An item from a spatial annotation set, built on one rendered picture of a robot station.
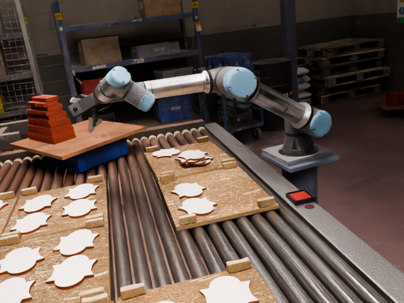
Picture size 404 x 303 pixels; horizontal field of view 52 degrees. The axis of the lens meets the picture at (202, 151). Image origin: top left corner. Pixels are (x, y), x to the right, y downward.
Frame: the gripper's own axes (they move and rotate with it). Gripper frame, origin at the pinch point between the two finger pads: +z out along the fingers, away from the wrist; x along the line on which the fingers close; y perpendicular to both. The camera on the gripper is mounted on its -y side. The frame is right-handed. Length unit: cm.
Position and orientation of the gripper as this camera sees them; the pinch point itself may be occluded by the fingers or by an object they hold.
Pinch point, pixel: (79, 117)
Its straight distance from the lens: 174.7
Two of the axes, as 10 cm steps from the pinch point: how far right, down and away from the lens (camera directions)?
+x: -5.3, -8.5, -0.3
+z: -6.0, 3.5, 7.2
